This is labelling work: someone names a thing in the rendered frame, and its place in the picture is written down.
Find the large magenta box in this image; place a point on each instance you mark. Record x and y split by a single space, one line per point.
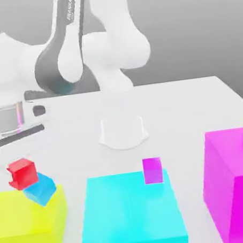
235 184

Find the large cyan box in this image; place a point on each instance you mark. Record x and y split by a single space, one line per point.
129 215

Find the large yellow box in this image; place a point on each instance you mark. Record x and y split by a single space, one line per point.
25 229

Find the small red cube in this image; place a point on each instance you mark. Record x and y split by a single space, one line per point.
25 172

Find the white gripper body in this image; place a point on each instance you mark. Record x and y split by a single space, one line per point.
15 137

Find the small blue cube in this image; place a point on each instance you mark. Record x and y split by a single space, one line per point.
43 191

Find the small magenta cube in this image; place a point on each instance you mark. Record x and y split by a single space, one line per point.
153 171

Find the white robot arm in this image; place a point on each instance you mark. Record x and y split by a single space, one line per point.
114 49

